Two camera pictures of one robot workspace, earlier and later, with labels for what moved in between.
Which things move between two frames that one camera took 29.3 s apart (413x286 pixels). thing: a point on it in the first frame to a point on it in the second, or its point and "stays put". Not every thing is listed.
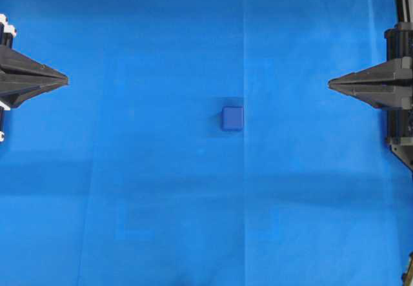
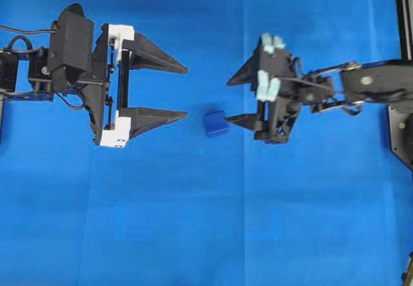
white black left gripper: (12, 62) to (106, 97)
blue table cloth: (125, 177) stays put
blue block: (232, 118) to (215, 123)
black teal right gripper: (388, 85) to (275, 75)
